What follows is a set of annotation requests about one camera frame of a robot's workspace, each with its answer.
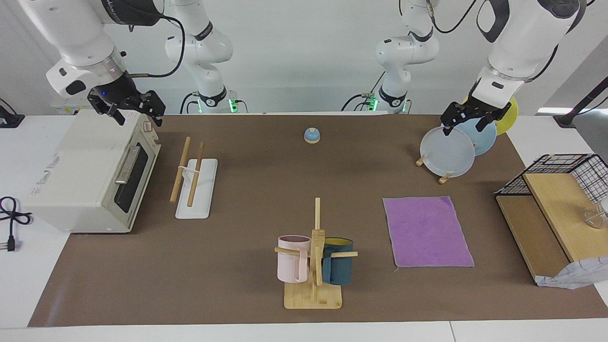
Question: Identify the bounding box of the black clamp mount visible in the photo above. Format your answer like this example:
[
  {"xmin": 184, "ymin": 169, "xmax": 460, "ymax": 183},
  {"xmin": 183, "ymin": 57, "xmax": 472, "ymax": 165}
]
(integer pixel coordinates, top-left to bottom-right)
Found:
[{"xmin": 0, "ymin": 99, "xmax": 25, "ymax": 129}]

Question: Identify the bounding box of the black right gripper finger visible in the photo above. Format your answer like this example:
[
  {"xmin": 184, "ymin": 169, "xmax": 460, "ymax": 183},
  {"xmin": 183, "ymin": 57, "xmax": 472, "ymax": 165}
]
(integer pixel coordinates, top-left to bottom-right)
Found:
[
  {"xmin": 138, "ymin": 90, "xmax": 166, "ymax": 128},
  {"xmin": 88, "ymin": 94, "xmax": 127, "ymax": 127}
]

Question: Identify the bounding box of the black wire basket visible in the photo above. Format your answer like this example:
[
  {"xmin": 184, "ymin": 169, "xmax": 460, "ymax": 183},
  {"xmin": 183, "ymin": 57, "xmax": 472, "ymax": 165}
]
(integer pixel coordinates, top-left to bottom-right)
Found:
[{"xmin": 494, "ymin": 153, "xmax": 608, "ymax": 204}]

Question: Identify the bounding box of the black stand pole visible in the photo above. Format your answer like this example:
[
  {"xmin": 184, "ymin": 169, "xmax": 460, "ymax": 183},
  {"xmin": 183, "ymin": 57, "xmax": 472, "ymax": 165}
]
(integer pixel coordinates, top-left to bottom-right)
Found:
[{"xmin": 553, "ymin": 76, "xmax": 608, "ymax": 129}]

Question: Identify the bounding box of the brown table mat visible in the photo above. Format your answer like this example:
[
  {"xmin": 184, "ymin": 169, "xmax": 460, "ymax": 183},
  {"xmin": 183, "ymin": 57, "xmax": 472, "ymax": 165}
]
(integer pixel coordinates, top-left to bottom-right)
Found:
[{"xmin": 28, "ymin": 114, "xmax": 608, "ymax": 327}]

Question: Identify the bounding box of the clear glass cup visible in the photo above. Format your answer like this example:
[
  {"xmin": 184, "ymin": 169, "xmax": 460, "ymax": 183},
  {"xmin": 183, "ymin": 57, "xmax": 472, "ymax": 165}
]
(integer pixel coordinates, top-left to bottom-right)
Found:
[{"xmin": 583, "ymin": 197, "xmax": 608, "ymax": 229}]

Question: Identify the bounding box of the rectangular fabric towel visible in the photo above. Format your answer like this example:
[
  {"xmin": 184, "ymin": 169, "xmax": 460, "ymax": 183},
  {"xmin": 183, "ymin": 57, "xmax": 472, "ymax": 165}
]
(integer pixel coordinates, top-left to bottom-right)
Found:
[{"xmin": 382, "ymin": 196, "xmax": 475, "ymax": 268}]

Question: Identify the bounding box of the light blue plate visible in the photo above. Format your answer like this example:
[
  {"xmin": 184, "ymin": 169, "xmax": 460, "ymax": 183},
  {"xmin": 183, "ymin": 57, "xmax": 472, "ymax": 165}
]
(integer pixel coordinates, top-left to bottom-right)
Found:
[{"xmin": 454, "ymin": 117, "xmax": 497, "ymax": 156}]

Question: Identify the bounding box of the wooden mug tree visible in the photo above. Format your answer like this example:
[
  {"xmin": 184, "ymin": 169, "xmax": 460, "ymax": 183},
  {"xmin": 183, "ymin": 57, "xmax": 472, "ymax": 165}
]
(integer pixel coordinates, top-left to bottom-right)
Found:
[{"xmin": 274, "ymin": 198, "xmax": 358, "ymax": 310}]

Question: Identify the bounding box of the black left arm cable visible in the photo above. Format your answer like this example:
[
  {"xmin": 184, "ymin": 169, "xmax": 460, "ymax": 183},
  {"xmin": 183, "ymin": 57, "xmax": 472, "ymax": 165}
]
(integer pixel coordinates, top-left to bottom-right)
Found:
[{"xmin": 425, "ymin": 0, "xmax": 480, "ymax": 35}]

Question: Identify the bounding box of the marble patterned sheet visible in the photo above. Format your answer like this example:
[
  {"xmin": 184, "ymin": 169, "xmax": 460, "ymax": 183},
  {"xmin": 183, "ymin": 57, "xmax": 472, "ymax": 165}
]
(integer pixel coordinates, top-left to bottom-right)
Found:
[{"xmin": 536, "ymin": 256, "xmax": 608, "ymax": 290}]

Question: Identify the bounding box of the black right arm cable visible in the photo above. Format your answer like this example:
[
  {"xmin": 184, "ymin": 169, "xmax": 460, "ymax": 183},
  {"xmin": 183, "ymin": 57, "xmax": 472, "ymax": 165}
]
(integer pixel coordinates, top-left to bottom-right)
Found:
[{"xmin": 114, "ymin": 12, "xmax": 186, "ymax": 79}]

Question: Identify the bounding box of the pink mug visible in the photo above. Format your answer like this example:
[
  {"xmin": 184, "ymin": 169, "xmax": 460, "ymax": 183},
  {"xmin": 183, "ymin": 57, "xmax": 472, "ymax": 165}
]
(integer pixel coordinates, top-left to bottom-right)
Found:
[{"xmin": 277, "ymin": 235, "xmax": 312, "ymax": 284}]

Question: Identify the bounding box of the yellow plate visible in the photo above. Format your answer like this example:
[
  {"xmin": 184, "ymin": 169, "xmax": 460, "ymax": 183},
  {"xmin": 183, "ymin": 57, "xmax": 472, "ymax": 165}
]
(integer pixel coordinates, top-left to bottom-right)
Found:
[{"xmin": 463, "ymin": 96, "xmax": 519, "ymax": 136}]

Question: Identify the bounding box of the black power cord with plug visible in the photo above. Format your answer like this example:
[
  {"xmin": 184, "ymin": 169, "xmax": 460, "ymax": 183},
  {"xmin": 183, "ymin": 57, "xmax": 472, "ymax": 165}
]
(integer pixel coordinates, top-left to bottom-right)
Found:
[{"xmin": 0, "ymin": 196, "xmax": 33, "ymax": 252}]

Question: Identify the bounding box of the grey plate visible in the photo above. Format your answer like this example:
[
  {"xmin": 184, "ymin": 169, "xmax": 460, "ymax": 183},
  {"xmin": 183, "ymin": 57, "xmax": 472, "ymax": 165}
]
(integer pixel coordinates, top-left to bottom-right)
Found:
[{"xmin": 420, "ymin": 126, "xmax": 475, "ymax": 178}]

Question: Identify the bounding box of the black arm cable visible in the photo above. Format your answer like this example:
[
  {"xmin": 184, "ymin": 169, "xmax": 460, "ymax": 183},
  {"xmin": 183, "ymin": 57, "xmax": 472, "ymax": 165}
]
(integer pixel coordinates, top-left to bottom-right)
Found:
[
  {"xmin": 425, "ymin": 0, "xmax": 480, "ymax": 35},
  {"xmin": 114, "ymin": 12, "xmax": 186, "ymax": 79}
]

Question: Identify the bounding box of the cream toaster oven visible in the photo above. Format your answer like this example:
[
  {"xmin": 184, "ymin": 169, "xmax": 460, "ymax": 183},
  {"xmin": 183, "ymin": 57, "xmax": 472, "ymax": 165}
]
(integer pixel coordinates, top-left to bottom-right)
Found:
[{"xmin": 21, "ymin": 109, "xmax": 162, "ymax": 234}]

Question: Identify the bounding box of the wooden plate rack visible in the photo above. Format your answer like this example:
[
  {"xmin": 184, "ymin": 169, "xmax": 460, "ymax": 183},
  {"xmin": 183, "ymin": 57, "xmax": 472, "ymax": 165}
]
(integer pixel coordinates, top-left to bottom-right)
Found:
[{"xmin": 416, "ymin": 154, "xmax": 452, "ymax": 185}]

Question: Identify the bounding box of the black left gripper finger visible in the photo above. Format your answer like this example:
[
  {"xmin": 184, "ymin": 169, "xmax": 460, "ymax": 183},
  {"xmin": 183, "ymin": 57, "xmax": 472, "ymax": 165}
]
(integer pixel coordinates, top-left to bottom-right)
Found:
[
  {"xmin": 476, "ymin": 110, "xmax": 511, "ymax": 133},
  {"xmin": 440, "ymin": 102, "xmax": 468, "ymax": 136}
]

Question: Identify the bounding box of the dark teal mug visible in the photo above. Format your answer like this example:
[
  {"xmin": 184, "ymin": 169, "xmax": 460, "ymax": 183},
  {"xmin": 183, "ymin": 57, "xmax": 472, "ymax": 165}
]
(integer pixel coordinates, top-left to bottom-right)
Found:
[{"xmin": 322, "ymin": 237, "xmax": 354, "ymax": 286}]

